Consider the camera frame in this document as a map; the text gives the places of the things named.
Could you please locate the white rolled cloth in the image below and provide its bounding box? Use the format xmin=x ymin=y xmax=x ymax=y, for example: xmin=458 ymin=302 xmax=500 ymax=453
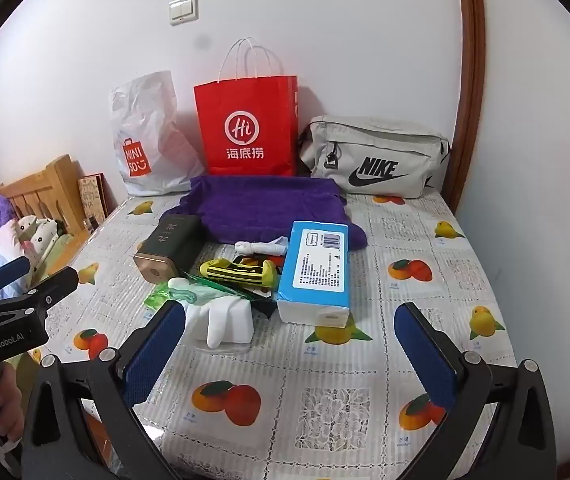
xmin=234 ymin=236 xmax=290 ymax=260

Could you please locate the brown patterned book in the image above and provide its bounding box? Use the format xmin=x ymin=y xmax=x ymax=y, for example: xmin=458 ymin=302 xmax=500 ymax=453
xmin=77 ymin=173 xmax=111 ymax=231

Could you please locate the dark green box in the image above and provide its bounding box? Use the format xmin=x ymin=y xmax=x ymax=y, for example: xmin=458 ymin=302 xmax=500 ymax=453
xmin=132 ymin=213 xmax=205 ymax=284

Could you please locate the white sponge block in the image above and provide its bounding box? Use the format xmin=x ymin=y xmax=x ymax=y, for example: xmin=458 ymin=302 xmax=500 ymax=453
xmin=213 ymin=299 xmax=256 ymax=345

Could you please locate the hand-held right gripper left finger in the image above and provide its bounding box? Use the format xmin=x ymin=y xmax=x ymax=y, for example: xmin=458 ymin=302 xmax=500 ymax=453
xmin=20 ymin=302 xmax=188 ymax=480

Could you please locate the person's left hand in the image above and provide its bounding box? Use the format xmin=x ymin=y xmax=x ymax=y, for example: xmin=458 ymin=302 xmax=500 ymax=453
xmin=0 ymin=364 xmax=25 ymax=443

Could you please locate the yellow black cloth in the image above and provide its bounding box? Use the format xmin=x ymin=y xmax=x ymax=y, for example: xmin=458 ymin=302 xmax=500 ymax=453
xmin=199 ymin=257 xmax=282 ymax=294

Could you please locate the white plastic shopping bag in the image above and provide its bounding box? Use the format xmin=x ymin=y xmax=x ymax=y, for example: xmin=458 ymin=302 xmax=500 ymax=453
xmin=109 ymin=70 xmax=206 ymax=197

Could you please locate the dotted pillow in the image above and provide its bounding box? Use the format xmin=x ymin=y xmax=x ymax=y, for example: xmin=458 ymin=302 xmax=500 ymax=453
xmin=14 ymin=214 xmax=74 ymax=282

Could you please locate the purple towel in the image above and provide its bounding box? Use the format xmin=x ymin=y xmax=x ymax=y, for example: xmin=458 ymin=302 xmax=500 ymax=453
xmin=172 ymin=174 xmax=370 ymax=250

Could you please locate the white light switch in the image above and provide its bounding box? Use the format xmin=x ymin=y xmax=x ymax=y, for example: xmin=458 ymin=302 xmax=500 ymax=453
xmin=168 ymin=0 xmax=199 ymax=24

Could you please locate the grey waist bag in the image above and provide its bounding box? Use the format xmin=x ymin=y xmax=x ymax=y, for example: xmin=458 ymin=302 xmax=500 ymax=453
xmin=297 ymin=115 xmax=454 ymax=200

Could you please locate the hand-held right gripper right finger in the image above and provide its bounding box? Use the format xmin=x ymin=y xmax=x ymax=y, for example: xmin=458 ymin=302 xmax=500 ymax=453
xmin=393 ymin=302 xmax=556 ymax=480

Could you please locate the mint green white packet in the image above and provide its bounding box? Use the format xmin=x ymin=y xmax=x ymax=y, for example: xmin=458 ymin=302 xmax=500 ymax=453
xmin=167 ymin=277 xmax=246 ymax=307

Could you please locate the wooden door frame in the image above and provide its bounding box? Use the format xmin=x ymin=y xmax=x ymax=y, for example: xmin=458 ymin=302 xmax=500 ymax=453
xmin=444 ymin=0 xmax=488 ymax=212

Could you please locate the fruit printed tablecloth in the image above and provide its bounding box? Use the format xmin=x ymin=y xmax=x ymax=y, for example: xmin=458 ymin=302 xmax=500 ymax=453
xmin=29 ymin=189 xmax=522 ymax=480

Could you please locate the red paper shopping bag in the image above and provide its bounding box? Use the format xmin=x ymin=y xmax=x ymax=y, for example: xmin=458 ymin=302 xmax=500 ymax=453
xmin=193 ymin=37 xmax=300 ymax=178

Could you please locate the white foam piece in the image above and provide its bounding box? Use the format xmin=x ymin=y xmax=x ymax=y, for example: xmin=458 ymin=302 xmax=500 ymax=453
xmin=183 ymin=303 xmax=222 ymax=349

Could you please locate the green packet in mesh pouch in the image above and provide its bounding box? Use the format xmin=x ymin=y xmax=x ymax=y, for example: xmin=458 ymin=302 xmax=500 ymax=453
xmin=144 ymin=281 xmax=182 ymax=312

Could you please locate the blue tissue pack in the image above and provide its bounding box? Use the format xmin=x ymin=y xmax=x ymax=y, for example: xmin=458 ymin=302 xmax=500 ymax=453
xmin=274 ymin=219 xmax=352 ymax=326

